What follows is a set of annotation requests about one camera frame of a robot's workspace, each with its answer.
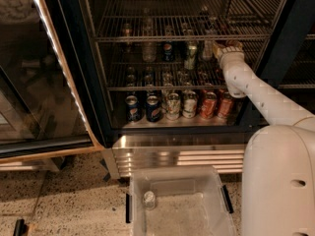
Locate middle wire shelf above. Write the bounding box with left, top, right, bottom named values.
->
left=105, top=41, right=264, bottom=92

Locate open glass fridge door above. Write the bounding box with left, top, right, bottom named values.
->
left=0, top=0, right=102, bottom=164

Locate red coke can shelf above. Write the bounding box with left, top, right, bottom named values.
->
left=225, top=39, right=233, bottom=46

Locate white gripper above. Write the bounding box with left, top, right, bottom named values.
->
left=213, top=40, right=245, bottom=69

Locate right orange can bottom shelf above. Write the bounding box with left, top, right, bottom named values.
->
left=217, top=91, right=234, bottom=119

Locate top wire shelf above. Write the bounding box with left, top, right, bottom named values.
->
left=94, top=0, right=285, bottom=42

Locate orange can shelf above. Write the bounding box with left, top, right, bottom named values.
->
left=200, top=91, right=218, bottom=119
left=217, top=91, right=234, bottom=119

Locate left white green can bottom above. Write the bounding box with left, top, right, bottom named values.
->
left=166, top=92, right=181, bottom=121

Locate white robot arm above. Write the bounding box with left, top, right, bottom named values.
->
left=213, top=40, right=315, bottom=236

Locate clear plastic storage bin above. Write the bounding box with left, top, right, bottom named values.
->
left=126, top=166, right=236, bottom=236

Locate pepsi can middle shelf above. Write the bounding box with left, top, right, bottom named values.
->
left=162, top=42, right=174, bottom=62

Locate green can middle shelf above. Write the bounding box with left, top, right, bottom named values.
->
left=184, top=41, right=198, bottom=70

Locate right white green can bottom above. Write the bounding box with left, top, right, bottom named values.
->
left=182, top=91, right=198, bottom=119

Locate right pepsi can bottom shelf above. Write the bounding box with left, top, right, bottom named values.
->
left=146, top=95, right=160, bottom=122

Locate wire shelf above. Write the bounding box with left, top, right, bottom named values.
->
left=105, top=41, right=264, bottom=92
left=94, top=0, right=285, bottom=42

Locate black object floor corner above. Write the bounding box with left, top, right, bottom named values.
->
left=13, top=219, right=25, bottom=236

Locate clear bottle middle shelf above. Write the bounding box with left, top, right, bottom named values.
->
left=142, top=17, right=157, bottom=62

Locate white green can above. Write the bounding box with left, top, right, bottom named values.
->
left=182, top=91, right=198, bottom=119
left=166, top=92, right=181, bottom=121

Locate clear glass in bin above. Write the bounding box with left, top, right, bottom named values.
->
left=143, top=191, right=156, bottom=210

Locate left orange can bottom shelf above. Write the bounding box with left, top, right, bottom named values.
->
left=200, top=91, right=218, bottom=119

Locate white can middle shelf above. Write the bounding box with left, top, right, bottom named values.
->
left=202, top=40, right=214, bottom=61

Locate stainless steel fridge cabinet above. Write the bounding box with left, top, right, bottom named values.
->
left=48, top=0, right=315, bottom=178

